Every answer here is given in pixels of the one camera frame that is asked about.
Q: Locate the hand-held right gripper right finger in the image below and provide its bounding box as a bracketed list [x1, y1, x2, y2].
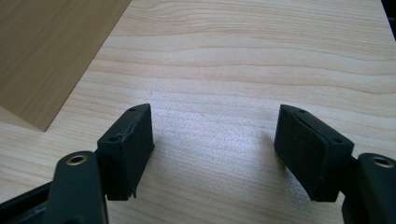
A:
[274, 104, 355, 203]

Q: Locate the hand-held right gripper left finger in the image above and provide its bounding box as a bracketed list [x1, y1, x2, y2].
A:
[96, 103, 156, 202]

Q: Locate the wooden tea box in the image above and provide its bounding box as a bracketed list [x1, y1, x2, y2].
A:
[0, 0, 134, 133]

